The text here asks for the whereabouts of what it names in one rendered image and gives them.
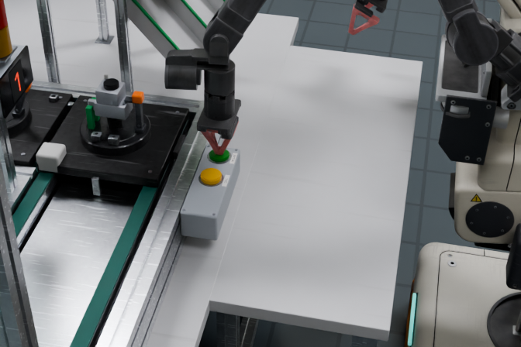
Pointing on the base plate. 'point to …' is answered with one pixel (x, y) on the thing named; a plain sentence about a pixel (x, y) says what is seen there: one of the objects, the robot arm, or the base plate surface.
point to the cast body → (111, 100)
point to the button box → (209, 197)
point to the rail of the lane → (156, 251)
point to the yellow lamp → (5, 42)
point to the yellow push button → (211, 176)
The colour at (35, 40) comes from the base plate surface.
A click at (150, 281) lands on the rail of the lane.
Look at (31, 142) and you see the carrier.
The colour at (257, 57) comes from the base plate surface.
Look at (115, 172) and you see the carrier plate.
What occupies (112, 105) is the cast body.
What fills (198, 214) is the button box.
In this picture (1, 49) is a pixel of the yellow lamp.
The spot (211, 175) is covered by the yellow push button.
